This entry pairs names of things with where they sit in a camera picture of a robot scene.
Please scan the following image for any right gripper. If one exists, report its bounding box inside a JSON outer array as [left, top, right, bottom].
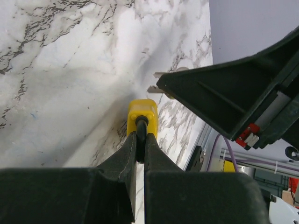
[[157, 30, 299, 150]]

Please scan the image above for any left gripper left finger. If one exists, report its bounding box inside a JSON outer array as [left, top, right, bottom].
[[0, 133, 137, 224]]

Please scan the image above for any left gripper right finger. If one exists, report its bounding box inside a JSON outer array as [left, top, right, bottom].
[[144, 133, 269, 224]]

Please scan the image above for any yellow padlock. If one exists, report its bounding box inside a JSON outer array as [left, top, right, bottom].
[[127, 99, 158, 164]]

